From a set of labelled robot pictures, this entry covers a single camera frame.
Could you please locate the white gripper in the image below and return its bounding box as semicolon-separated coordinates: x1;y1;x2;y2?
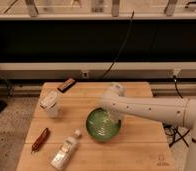
107;109;123;128

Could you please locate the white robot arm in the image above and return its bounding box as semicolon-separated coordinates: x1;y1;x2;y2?
99;83;196;171

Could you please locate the black hanging cable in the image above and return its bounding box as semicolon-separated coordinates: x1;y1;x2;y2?
101;10;136;80

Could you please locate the clear plastic cup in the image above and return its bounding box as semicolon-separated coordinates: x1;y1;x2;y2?
39;91;59;118

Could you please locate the brown rectangular bar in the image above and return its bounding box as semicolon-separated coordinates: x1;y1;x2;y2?
57;78;76;93

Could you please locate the black floor cable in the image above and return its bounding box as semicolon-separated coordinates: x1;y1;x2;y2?
164;75;196;149

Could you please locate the white plastic bottle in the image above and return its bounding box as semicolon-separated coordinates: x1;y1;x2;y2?
51;130;81;171

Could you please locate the red-brown snack bar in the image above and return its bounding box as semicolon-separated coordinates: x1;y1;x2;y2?
31;128;50;152

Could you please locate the green ceramic bowl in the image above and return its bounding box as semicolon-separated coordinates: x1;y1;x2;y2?
86;108;121;142

